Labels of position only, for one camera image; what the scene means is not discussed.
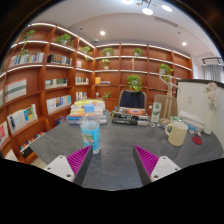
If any stack of dark books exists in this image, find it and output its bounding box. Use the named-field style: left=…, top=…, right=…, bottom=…
left=110, top=105, right=149, bottom=127

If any branched ceiling lamp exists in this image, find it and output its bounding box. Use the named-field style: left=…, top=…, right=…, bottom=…
left=121, top=0, right=174, bottom=16

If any tall white green carton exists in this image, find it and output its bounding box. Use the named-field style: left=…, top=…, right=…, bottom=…
left=150, top=101, right=163, bottom=124

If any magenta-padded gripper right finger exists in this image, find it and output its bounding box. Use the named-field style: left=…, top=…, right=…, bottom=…
left=132, top=144, right=182, bottom=186

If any stack of colourful books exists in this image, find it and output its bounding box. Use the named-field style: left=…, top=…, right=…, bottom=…
left=67, top=98, right=108, bottom=126

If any clear blue-capped water bottle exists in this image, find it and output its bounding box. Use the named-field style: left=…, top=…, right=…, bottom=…
left=79, top=103, right=102, bottom=155

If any wooden artist mannequin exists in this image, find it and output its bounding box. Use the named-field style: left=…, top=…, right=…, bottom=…
left=158, top=73, right=181, bottom=126

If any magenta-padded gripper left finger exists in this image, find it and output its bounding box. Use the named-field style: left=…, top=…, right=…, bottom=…
left=43, top=144, right=94, bottom=187

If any white vase with pink flowers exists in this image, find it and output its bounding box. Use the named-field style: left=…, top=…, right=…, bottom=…
left=203, top=81, right=219, bottom=136

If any cream mug with beaded handle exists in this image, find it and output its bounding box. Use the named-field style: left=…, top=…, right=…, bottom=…
left=164, top=121, right=189, bottom=148

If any flat round red coaster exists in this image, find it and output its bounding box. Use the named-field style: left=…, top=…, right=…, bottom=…
left=192, top=135, right=203, bottom=146

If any grey curtain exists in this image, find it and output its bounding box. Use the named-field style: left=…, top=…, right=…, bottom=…
left=203, top=63, right=224, bottom=83

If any wooden shelf unit with books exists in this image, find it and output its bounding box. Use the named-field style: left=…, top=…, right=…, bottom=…
left=0, top=21, right=194, bottom=164

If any small green white box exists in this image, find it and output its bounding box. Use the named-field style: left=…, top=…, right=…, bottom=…
left=170, top=115, right=185, bottom=125

